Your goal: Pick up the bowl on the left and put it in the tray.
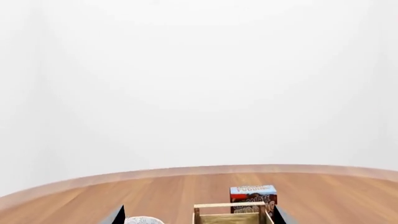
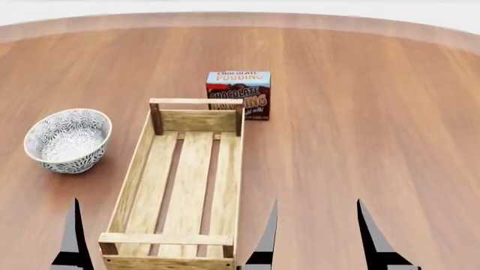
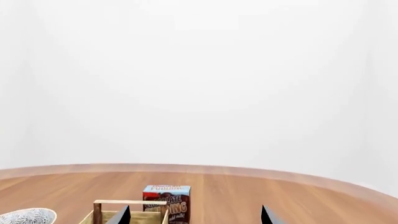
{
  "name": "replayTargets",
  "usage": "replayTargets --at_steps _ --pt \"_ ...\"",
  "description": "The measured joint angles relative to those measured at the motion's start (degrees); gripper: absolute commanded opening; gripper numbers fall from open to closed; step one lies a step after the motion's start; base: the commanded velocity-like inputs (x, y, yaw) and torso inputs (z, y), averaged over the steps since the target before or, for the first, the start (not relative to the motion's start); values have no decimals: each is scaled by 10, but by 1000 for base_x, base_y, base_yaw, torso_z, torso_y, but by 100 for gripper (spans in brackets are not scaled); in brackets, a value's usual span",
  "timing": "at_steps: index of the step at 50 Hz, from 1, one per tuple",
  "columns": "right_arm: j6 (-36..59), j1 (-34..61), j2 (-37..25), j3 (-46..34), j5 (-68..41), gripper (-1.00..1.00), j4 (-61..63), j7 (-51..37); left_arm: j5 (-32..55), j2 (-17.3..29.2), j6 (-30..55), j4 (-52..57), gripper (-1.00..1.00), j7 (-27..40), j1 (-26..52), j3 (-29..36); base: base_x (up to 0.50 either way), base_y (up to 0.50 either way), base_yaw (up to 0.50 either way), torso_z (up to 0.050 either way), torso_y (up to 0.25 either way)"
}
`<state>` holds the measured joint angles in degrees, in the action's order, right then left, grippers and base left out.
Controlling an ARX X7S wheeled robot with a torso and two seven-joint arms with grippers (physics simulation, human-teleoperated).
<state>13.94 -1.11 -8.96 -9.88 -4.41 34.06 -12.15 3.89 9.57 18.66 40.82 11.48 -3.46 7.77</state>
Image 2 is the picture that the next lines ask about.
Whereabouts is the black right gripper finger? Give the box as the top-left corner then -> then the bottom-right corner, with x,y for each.
236,198 -> 280,270
356,198 -> 422,270

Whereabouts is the black white floral patterned bowl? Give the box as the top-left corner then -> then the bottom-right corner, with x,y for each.
23,108 -> 113,175

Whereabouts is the chocolate pudding box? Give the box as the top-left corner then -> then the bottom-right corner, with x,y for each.
205,70 -> 272,122

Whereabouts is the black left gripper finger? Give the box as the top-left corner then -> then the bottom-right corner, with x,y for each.
49,196 -> 95,270

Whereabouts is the wooden slatted crate tray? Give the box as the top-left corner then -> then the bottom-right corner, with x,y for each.
97,97 -> 247,270

